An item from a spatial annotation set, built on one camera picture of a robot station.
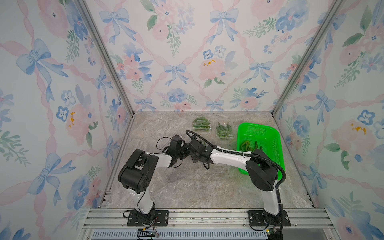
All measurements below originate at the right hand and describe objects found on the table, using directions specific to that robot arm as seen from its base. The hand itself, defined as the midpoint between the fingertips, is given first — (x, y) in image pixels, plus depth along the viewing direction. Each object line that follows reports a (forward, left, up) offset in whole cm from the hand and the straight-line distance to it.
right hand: (197, 152), depth 94 cm
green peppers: (+5, -32, -2) cm, 32 cm away
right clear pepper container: (+19, -20, -2) cm, 27 cm away
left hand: (+3, +1, +1) cm, 3 cm away
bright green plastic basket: (+16, -49, -4) cm, 52 cm away
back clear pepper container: (+22, -3, +1) cm, 23 cm away
